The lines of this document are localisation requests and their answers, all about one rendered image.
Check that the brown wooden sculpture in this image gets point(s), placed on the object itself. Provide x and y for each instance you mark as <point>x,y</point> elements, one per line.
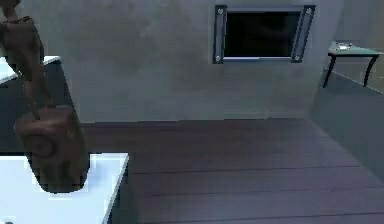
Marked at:
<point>50,146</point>

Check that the small white object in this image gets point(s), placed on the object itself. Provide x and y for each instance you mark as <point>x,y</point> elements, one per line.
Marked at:
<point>344,46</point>

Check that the green table with black legs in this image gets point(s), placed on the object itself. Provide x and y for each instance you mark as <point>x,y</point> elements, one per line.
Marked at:
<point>353,52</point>

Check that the black wall television set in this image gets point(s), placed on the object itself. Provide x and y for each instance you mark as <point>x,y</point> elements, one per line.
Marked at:
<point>261,34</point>

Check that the white table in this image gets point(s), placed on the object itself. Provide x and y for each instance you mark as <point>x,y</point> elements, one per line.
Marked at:
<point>66,203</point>

